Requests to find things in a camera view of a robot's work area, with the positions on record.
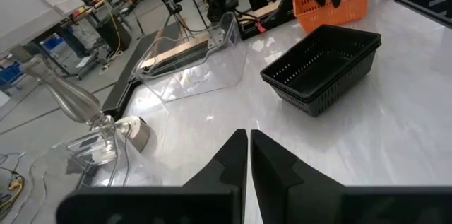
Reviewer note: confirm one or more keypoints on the black rolling cart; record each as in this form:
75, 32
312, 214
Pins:
113, 33

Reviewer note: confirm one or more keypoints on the white shade silver table lamp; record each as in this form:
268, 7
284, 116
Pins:
70, 100

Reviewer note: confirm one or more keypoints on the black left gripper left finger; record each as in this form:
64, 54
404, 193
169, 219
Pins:
226, 188

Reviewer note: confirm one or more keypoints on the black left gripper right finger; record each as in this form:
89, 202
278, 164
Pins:
282, 195

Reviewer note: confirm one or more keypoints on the wooden plank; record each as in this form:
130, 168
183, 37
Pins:
261, 10

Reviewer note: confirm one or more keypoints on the shelf with blue bins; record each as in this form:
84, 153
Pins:
10, 73

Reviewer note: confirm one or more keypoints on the orange slotted plastic basket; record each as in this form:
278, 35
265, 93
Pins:
339, 15

